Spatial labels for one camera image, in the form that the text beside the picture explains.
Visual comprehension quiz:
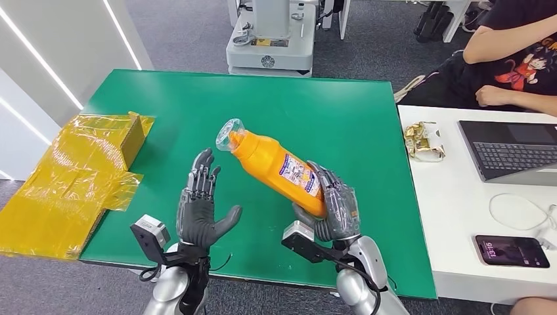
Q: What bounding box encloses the person's left hand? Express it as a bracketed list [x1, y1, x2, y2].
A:
[475, 85, 519, 108]

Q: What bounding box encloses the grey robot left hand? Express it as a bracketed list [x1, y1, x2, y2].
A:
[176, 148, 243, 249]

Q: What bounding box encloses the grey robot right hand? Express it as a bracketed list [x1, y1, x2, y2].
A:
[294, 161, 362, 243]

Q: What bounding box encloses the orange labelled plastic bottle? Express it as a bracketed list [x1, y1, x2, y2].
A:
[216, 118, 328, 219]

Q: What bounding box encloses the person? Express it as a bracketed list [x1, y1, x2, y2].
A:
[393, 0, 557, 118]

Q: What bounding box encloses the dark grey laptop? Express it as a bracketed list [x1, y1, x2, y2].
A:
[457, 120, 557, 187]

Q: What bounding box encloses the gold snack wrapper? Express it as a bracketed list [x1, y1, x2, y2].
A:
[403, 121, 446, 163]

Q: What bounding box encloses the white desk leg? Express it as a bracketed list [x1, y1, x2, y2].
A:
[337, 0, 351, 41]
[441, 0, 473, 43]

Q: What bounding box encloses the yellow tape-wrapped cardboard box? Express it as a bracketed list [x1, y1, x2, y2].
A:
[0, 112, 155, 262]

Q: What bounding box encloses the white charger plug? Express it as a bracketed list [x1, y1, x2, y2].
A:
[537, 226, 557, 251]

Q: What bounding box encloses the black smartphone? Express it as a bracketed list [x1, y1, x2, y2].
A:
[474, 235, 550, 269]

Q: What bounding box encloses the person's knee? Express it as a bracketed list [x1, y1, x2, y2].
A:
[509, 297, 557, 315]

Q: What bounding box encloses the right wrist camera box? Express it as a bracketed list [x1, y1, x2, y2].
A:
[281, 220, 337, 264]

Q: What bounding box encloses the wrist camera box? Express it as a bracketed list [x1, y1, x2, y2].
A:
[130, 214, 171, 266]
[281, 220, 337, 264]

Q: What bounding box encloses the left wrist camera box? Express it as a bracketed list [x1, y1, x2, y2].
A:
[130, 214, 171, 266]

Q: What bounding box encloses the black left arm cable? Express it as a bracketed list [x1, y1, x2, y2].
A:
[138, 262, 163, 284]

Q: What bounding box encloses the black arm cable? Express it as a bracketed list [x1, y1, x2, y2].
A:
[337, 256, 389, 315]
[138, 262, 163, 284]

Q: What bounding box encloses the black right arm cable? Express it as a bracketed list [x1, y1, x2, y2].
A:
[337, 256, 389, 315]

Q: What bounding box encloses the white charging cable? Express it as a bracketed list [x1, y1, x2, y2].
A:
[488, 193, 557, 231]

